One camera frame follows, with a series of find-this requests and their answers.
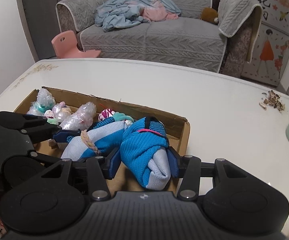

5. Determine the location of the pale pink sock roll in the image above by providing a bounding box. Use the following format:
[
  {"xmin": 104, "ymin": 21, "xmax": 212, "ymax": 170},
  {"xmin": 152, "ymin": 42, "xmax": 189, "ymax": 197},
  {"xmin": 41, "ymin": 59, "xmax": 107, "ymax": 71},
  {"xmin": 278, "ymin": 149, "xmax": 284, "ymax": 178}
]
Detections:
[{"xmin": 44, "ymin": 101, "xmax": 72, "ymax": 125}]

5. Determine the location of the clear bubble wrap bundle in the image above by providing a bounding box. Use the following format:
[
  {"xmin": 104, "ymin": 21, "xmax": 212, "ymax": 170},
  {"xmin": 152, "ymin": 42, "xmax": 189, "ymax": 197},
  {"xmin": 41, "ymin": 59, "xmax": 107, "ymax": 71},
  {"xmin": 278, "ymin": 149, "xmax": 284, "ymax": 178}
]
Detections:
[{"xmin": 60, "ymin": 102, "xmax": 97, "ymax": 131}]

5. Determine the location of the white fluffy teal sock roll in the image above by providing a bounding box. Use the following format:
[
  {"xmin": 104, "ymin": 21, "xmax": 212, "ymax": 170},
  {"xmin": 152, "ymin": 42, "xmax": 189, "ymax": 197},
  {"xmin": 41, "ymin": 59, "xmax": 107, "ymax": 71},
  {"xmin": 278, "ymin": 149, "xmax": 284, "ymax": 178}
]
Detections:
[{"xmin": 27, "ymin": 88, "xmax": 56, "ymax": 116}]

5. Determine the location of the blue white striped sock roll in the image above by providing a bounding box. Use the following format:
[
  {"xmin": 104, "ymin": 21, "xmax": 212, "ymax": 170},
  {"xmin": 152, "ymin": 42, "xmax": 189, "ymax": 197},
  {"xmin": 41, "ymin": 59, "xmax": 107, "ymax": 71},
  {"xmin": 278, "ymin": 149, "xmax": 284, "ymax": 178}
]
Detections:
[{"xmin": 61, "ymin": 121, "xmax": 130, "ymax": 161}]

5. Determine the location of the blue knit sock bundle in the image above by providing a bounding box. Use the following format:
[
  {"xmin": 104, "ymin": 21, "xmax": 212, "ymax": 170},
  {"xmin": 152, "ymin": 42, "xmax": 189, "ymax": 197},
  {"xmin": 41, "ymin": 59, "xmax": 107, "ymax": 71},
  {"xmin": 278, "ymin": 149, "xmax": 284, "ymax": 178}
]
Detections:
[{"xmin": 120, "ymin": 116, "xmax": 171, "ymax": 191}]

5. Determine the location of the magenta white teal sock roll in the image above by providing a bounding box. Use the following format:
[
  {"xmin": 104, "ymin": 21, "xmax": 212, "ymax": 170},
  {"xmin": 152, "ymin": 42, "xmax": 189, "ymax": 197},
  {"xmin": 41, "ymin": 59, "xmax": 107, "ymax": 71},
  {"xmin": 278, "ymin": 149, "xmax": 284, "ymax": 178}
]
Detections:
[{"xmin": 98, "ymin": 108, "xmax": 134, "ymax": 126}]

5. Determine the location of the brown cardboard box tray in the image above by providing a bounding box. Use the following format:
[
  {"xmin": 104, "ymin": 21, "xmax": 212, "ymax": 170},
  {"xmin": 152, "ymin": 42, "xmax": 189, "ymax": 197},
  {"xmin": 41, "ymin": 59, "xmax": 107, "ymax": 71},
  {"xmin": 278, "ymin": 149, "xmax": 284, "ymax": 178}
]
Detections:
[{"xmin": 13, "ymin": 86, "xmax": 191, "ymax": 198}]

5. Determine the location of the pink small chair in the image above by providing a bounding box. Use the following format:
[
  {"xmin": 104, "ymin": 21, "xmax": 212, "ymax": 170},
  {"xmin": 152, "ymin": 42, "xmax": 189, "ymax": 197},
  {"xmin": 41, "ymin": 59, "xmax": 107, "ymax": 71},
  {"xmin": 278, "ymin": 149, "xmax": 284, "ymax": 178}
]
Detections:
[{"xmin": 51, "ymin": 30, "xmax": 101, "ymax": 59}]

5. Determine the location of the sunflower seed shell pile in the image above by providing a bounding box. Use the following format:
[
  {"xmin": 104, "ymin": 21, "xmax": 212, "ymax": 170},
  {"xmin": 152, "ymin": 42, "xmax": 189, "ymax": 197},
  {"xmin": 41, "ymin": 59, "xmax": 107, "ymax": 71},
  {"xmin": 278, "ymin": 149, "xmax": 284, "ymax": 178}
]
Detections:
[{"xmin": 259, "ymin": 90, "xmax": 285, "ymax": 113}]

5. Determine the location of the grey sofa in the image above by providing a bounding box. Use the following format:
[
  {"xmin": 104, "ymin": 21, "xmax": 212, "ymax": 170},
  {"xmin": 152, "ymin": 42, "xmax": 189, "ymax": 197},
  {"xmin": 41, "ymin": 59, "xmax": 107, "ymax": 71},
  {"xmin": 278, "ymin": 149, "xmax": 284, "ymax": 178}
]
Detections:
[{"xmin": 55, "ymin": 0, "xmax": 262, "ymax": 77}]

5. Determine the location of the light blue blanket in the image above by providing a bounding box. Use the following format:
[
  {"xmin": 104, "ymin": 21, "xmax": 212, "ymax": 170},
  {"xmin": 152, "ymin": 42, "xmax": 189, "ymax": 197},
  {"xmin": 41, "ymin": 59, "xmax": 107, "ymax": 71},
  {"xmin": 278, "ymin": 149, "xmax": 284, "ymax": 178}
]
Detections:
[{"xmin": 95, "ymin": 0, "xmax": 181, "ymax": 32}]

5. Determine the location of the brown plush toy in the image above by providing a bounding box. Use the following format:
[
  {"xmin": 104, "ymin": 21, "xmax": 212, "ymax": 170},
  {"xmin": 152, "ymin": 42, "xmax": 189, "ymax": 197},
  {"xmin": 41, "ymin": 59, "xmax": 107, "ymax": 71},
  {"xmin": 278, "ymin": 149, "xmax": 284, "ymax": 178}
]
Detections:
[{"xmin": 200, "ymin": 8, "xmax": 219, "ymax": 25}]

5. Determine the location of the decorated refrigerator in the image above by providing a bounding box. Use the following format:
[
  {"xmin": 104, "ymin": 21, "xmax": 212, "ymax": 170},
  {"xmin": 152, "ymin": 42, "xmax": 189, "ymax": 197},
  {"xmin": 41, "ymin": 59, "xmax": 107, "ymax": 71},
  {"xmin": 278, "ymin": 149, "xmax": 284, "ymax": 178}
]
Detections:
[{"xmin": 242, "ymin": 0, "xmax": 289, "ymax": 87}]

